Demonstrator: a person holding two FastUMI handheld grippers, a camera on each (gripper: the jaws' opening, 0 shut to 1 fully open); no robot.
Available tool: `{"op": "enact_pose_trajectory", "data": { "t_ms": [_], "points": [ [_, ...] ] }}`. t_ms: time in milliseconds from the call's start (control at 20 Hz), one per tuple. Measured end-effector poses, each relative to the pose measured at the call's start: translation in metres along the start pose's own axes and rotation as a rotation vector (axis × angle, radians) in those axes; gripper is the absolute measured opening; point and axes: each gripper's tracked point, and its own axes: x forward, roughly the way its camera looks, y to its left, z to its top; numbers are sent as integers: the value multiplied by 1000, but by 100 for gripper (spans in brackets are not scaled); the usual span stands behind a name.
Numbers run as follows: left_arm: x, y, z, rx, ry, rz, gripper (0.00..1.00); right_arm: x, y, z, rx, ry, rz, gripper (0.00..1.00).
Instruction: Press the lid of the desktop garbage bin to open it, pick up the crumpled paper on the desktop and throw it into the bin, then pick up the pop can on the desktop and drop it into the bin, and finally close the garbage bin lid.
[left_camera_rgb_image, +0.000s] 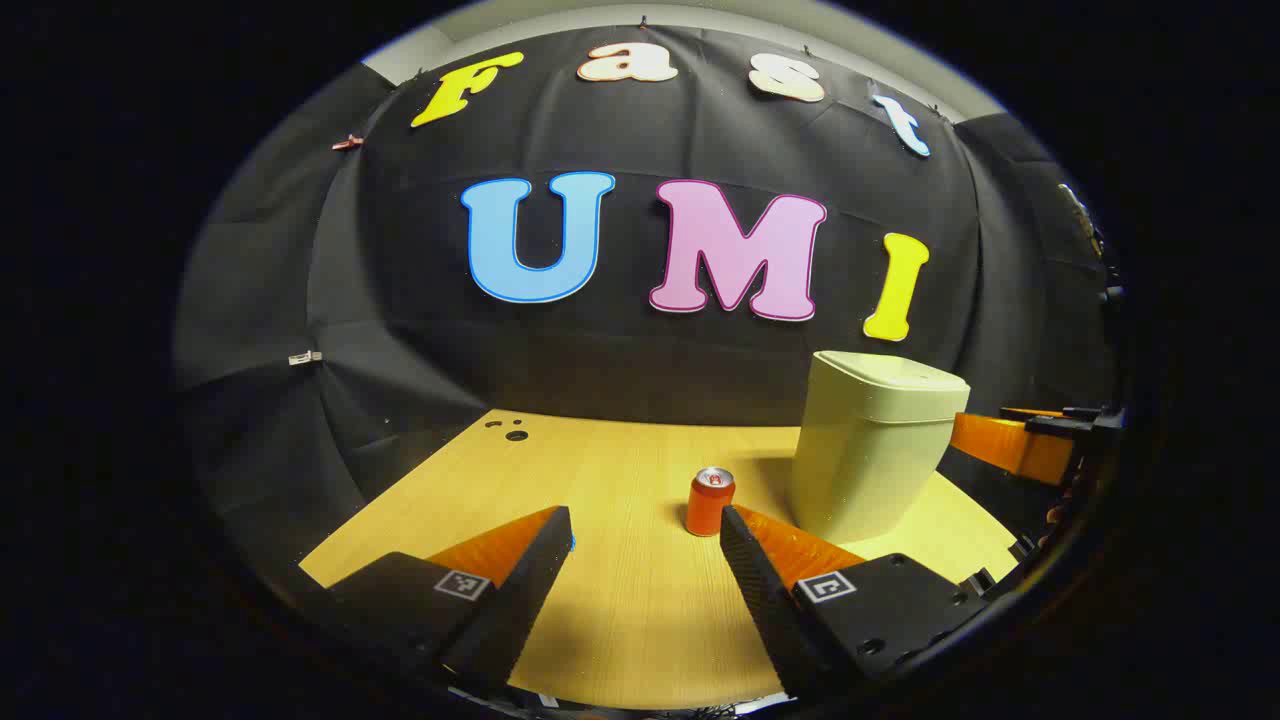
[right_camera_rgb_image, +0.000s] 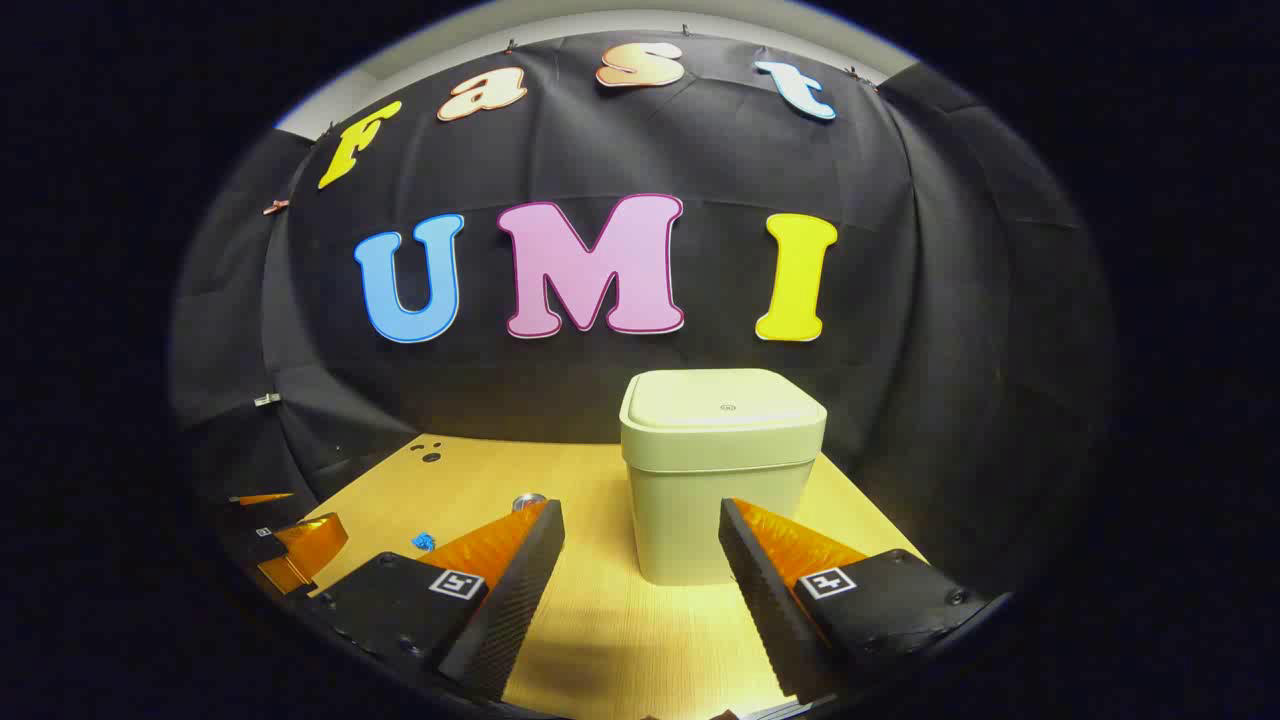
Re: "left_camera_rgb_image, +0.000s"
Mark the pale green desktop garbage bin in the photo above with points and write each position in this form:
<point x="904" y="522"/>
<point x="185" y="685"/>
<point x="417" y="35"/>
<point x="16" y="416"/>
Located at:
<point x="870" y="440"/>

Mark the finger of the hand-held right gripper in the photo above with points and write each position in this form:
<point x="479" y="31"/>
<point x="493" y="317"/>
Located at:
<point x="1035" y="413"/>
<point x="1010" y="445"/>

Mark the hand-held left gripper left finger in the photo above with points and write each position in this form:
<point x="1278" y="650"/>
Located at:
<point x="520" y="590"/>

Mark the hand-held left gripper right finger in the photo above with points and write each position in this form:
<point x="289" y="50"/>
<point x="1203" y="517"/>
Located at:
<point x="765" y="590"/>

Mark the wooden desktop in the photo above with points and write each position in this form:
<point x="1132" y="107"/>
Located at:
<point x="630" y="500"/>

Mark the orange pop can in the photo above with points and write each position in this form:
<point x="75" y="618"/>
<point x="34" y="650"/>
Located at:
<point x="708" y="510"/>

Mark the silver cloth clip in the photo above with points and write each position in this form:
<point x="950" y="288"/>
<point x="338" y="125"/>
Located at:
<point x="305" y="357"/>

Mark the copper cloth clip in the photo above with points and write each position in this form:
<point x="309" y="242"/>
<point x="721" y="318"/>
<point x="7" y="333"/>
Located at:
<point x="347" y="143"/>

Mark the black backdrop cloth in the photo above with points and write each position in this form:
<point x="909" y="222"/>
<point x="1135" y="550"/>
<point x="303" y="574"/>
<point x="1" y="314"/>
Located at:
<point x="640" y="370"/>

